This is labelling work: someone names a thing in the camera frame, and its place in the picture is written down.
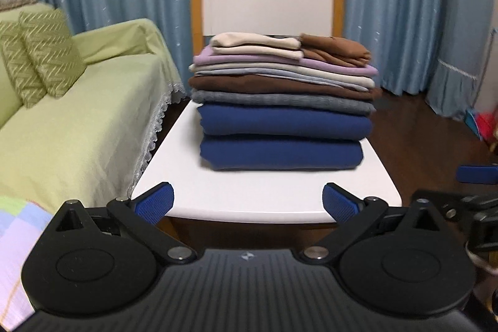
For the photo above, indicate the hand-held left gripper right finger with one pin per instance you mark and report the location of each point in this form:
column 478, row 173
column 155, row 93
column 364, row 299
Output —
column 340, row 201

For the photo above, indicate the checkered bed sheet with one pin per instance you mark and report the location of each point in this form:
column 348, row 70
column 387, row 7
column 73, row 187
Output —
column 19, row 258

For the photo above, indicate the blue cloth covered rack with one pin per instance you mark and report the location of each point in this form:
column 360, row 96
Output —
column 463, row 24

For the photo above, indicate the brown garment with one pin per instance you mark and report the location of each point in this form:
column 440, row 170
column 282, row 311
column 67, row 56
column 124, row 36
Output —
column 334, row 49

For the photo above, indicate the stack of folded clothes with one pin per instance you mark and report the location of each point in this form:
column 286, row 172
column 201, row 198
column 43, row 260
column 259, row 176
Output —
column 280, row 122

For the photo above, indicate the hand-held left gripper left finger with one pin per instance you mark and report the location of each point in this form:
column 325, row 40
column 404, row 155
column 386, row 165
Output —
column 155, row 199

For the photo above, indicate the colourful toy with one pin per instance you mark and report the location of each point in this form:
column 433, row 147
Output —
column 482, row 126

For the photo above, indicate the green covered sofa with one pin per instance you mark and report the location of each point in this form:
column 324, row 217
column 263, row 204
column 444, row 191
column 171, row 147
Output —
column 77, row 129

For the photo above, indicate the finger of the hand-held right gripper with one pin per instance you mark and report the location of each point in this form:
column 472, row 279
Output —
column 478, row 174
column 447, row 205

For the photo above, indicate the white coffee table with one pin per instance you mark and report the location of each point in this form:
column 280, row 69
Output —
column 272, row 192

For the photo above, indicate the green patterned cushion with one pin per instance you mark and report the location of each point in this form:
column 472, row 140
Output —
column 17, row 67
column 52, row 52

